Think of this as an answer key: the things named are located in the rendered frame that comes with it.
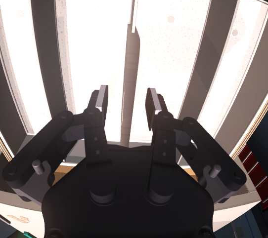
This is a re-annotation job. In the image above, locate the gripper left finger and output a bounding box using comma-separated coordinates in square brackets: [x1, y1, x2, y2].
[1, 84, 112, 205]

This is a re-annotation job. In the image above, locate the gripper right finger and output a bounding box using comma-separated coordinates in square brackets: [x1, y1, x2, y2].
[145, 87, 247, 205]

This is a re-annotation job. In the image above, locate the red drawer cabinet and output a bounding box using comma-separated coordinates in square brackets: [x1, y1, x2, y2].
[238, 143, 268, 210]

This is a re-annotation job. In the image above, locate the white cutlery insert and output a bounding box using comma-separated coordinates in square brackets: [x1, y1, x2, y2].
[0, 0, 268, 168]

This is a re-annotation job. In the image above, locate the white base unit wooden top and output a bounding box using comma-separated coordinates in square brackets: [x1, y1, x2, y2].
[0, 0, 268, 235]

